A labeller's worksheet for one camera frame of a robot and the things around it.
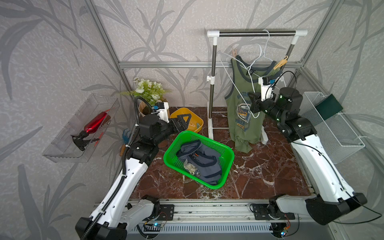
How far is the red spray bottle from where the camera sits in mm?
615

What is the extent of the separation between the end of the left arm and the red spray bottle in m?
0.33

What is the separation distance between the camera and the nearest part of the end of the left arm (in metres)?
0.60
